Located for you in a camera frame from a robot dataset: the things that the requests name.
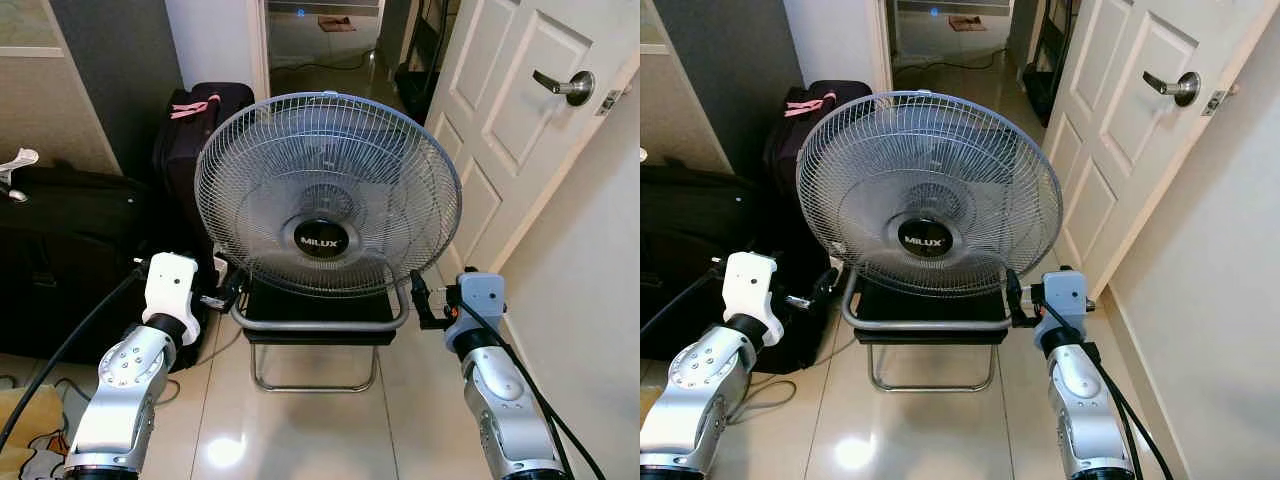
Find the black chair chrome frame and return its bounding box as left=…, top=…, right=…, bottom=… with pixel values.
left=231, top=268, right=412, bottom=394
left=842, top=268, right=1017, bottom=394

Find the black flat luggage bag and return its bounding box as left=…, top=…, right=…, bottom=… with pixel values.
left=640, top=160, right=831, bottom=376
left=0, top=167, right=216, bottom=373

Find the dark upright suitcase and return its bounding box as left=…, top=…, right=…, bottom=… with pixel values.
left=765, top=80, right=874, bottom=216
left=153, top=82, right=256, bottom=266

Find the grey Milux table fan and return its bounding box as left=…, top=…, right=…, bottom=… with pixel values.
left=796, top=91, right=1064, bottom=298
left=194, top=91, right=463, bottom=298

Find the white panel door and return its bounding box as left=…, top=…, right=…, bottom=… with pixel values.
left=424, top=0, right=641, bottom=279
left=1040, top=0, right=1280, bottom=299

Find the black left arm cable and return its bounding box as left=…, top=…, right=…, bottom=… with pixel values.
left=0, top=262, right=149, bottom=451
left=640, top=262, right=726, bottom=336

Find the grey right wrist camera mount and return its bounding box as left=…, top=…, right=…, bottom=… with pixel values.
left=444, top=272, right=507, bottom=336
left=1030, top=268, right=1091, bottom=331

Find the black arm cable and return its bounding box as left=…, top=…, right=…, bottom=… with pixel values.
left=455, top=300, right=606, bottom=480
left=0, top=262, right=149, bottom=451
left=1040, top=300, right=1176, bottom=480
left=640, top=262, right=726, bottom=336

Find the silver door lever handle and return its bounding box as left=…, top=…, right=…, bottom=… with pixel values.
left=1143, top=70, right=1202, bottom=109
left=532, top=69, right=596, bottom=108

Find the black furniture piece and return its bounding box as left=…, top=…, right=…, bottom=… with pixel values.
left=394, top=0, right=448, bottom=123
left=1022, top=0, right=1076, bottom=126

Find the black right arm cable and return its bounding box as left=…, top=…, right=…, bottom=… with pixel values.
left=1040, top=300, right=1176, bottom=480
left=455, top=300, right=606, bottom=480

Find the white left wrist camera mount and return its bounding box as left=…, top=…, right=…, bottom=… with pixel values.
left=722, top=251, right=785, bottom=346
left=143, top=252, right=201, bottom=321

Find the white crumpled item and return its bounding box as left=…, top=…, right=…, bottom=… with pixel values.
left=0, top=148, right=40, bottom=201

